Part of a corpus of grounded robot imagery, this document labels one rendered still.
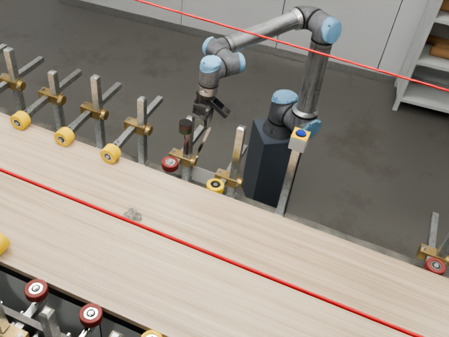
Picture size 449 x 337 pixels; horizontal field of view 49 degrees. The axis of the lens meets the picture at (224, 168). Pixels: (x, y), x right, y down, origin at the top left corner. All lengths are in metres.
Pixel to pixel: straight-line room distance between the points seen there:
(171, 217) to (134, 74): 2.64
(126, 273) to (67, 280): 0.21
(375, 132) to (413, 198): 0.77
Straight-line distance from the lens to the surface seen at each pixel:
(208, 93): 2.23
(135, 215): 2.11
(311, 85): 2.72
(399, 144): 4.36
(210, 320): 1.85
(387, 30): 4.87
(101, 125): 2.61
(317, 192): 3.66
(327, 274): 2.06
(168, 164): 2.35
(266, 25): 2.49
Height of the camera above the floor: 2.51
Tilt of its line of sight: 43 degrees down
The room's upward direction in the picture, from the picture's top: 8 degrees clockwise
